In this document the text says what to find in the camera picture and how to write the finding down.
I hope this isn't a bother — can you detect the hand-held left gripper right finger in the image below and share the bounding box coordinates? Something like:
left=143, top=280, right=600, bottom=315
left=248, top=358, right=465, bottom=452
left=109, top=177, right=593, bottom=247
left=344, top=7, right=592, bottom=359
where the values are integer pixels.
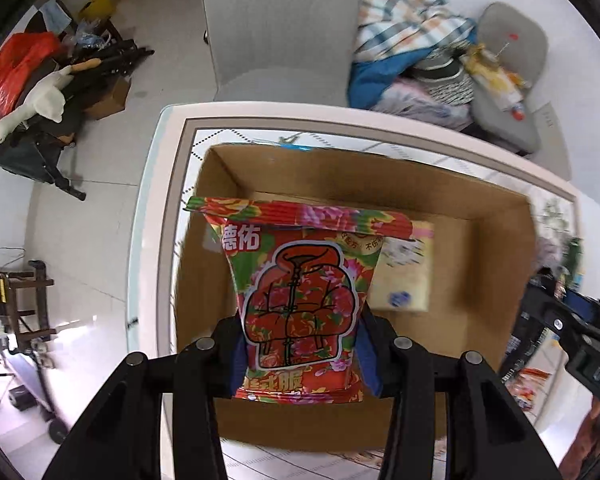
left=356, top=305, right=563, bottom=480

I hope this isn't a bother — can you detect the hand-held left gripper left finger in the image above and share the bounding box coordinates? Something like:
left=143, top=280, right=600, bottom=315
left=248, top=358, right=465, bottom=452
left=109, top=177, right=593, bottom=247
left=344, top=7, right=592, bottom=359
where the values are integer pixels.
left=42, top=316, right=246, bottom=480

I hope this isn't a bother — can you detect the red floral wet wipes pack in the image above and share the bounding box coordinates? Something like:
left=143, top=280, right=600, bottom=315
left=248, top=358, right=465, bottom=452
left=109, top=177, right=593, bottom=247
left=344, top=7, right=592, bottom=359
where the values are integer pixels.
left=183, top=196, right=414, bottom=404

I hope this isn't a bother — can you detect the yellow tissue pack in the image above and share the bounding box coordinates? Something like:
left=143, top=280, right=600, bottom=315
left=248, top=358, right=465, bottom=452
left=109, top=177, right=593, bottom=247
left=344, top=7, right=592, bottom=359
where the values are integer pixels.
left=369, top=220, right=435, bottom=314

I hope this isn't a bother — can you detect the red snack packet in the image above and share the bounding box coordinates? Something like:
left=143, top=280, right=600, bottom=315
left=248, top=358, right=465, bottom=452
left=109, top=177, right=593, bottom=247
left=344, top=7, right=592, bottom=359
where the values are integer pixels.
left=510, top=367, right=553, bottom=411

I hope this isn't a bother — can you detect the dark wooden chair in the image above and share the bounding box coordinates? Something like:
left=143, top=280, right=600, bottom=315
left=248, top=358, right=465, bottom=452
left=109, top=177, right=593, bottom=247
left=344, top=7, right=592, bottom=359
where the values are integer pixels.
left=0, top=260, right=57, bottom=356

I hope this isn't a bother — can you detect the grey chair with clutter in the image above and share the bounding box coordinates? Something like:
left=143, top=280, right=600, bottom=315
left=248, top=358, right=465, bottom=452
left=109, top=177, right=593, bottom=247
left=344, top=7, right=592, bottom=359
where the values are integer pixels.
left=460, top=2, right=550, bottom=156

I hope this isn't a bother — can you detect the pink patterned cloth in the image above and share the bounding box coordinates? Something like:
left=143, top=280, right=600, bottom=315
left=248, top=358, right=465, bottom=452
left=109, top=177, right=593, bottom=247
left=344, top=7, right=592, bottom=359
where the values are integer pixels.
left=372, top=79, right=473, bottom=131

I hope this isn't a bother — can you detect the yellow snack packet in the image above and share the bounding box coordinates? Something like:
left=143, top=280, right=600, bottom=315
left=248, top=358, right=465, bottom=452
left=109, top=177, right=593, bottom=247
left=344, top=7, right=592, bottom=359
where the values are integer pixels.
left=462, top=45, right=526, bottom=111

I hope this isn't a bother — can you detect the striped grey cloth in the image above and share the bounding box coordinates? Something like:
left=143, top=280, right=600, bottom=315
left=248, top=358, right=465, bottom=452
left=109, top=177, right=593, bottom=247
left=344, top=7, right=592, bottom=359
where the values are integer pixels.
left=412, top=50, right=476, bottom=107

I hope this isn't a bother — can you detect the blue cloth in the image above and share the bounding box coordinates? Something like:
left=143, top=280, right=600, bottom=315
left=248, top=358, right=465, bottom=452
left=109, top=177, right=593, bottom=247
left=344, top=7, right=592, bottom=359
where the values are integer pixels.
left=348, top=46, right=433, bottom=111

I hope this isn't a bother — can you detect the small cardboard box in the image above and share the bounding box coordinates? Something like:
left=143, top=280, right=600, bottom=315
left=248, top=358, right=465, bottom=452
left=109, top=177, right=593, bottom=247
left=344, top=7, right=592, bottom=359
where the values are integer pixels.
left=82, top=76, right=132, bottom=121

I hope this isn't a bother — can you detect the black folding stroller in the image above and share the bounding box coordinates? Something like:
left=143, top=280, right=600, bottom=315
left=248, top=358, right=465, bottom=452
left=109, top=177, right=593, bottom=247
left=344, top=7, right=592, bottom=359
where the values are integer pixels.
left=0, top=40, right=155, bottom=202

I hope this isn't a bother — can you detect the white goose plush toy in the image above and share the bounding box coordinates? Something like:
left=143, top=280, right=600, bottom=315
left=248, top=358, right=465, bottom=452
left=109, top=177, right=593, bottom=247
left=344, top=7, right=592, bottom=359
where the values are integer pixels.
left=0, top=65, right=75, bottom=147

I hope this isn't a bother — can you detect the grey office chair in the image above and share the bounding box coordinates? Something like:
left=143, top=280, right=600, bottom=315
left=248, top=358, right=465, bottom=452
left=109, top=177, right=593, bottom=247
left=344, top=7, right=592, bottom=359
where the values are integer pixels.
left=200, top=0, right=364, bottom=108

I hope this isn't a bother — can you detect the plaid blanket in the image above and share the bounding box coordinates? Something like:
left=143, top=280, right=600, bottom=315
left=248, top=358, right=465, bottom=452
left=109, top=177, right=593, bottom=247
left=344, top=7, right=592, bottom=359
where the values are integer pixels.
left=355, top=0, right=478, bottom=63

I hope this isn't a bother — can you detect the red plastic bag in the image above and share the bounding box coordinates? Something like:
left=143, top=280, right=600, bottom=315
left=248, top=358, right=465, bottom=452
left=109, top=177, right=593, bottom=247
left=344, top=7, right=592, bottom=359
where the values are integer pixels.
left=0, top=32, right=63, bottom=131

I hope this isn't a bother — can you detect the yellow bag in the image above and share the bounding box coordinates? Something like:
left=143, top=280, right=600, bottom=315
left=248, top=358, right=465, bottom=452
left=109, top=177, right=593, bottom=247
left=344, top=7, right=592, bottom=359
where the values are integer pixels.
left=77, top=0, right=118, bottom=23

